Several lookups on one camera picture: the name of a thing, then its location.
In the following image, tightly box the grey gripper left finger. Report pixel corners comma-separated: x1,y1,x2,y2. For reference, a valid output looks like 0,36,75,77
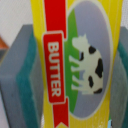
0,25,43,128

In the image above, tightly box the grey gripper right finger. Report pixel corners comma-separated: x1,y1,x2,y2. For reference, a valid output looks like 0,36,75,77
110,27,128,128

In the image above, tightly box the yellow butter box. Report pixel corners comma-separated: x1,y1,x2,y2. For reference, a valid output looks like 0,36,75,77
31,0,123,128

